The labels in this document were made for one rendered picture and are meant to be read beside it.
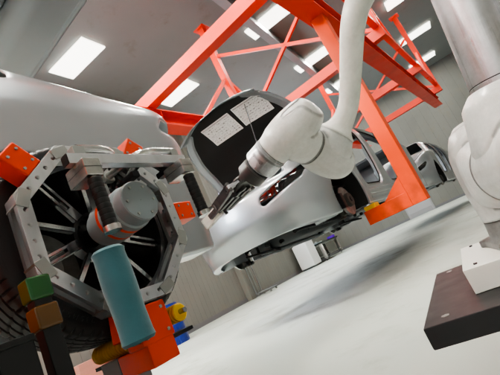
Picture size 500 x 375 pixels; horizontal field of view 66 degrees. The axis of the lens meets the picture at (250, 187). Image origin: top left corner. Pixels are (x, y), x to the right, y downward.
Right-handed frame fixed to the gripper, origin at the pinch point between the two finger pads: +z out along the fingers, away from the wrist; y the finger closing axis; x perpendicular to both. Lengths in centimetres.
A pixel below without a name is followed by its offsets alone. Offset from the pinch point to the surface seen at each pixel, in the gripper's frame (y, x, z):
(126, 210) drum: 11.9, -16.1, 14.1
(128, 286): 19.0, 3.0, 20.8
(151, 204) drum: 3.0, -16.1, 12.7
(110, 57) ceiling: -537, -668, 294
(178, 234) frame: -18.1, -12.2, 26.8
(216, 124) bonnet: -291, -190, 99
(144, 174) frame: -15.3, -37.2, 21.7
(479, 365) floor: -44, 78, -16
